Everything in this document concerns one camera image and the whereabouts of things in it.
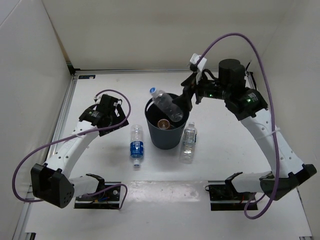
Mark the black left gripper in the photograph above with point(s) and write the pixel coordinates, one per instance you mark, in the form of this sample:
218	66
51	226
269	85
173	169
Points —
118	120

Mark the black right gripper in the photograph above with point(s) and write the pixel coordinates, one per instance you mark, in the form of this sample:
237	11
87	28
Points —
185	100

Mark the clear unlabelled plastic bottle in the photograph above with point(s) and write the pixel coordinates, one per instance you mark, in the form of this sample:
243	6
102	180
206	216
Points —
165	103

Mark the clear bottle white green label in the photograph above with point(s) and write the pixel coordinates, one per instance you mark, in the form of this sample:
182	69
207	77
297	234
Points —
189	139

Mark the clear bottle blue label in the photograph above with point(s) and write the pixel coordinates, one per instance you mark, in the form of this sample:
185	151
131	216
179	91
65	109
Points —
136	145

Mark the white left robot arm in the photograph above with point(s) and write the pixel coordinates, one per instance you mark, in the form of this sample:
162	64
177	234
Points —
51	180

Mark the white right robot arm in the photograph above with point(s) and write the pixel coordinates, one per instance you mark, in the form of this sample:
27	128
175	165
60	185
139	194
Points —
250	108

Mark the brown cup inside bin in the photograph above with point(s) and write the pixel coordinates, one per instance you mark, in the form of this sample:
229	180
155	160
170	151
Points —
164	124

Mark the dark grey plastic bin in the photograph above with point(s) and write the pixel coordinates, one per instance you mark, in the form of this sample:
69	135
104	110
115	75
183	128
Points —
164	133

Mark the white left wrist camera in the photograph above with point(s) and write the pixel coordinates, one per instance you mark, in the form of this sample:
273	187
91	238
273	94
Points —
97	97

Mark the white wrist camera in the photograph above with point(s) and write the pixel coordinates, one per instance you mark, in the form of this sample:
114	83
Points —
97	97
197	63

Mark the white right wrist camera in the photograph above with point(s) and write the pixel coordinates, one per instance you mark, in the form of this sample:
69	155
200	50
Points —
197	63

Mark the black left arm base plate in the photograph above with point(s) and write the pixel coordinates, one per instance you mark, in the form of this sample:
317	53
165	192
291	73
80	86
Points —
109	200

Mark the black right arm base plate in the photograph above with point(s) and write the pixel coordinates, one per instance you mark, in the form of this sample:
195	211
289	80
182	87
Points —
222	199

